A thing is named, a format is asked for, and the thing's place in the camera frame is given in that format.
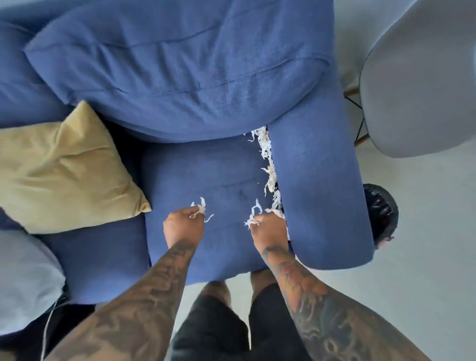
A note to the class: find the grey shell chair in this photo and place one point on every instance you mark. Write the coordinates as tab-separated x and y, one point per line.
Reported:
420	82

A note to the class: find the person's right hand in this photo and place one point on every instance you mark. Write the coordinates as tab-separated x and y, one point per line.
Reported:
269	232

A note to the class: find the person's left forearm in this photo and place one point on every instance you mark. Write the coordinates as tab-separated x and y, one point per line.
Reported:
141	305

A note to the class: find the yellow throw pillow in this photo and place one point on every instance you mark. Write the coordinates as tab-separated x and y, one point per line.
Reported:
67	174

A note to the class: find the black shorts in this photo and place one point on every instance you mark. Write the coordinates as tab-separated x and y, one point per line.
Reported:
212	327

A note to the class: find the person's leg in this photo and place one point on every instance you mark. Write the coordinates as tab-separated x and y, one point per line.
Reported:
217	292
260	282

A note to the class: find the person's right leg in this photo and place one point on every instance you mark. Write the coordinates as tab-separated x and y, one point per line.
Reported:
260	282

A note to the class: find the person's left hand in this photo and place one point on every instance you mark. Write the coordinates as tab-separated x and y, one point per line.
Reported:
182	228

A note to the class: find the person's left leg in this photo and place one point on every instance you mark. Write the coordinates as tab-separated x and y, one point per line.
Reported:
217	292

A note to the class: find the person's right forearm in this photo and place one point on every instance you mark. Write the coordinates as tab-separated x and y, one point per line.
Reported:
327	312

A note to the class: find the light grey pillow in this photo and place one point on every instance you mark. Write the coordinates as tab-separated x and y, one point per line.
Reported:
26	275

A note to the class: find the blue fabric sofa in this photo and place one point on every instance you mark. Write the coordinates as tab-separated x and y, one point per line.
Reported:
316	186

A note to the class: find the blue sofa back cushion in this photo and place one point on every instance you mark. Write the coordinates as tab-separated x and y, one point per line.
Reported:
178	67
18	93

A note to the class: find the black trash bin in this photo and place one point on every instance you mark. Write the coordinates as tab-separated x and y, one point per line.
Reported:
381	212

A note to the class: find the black garment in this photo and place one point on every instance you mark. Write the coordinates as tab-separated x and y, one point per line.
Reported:
70	320

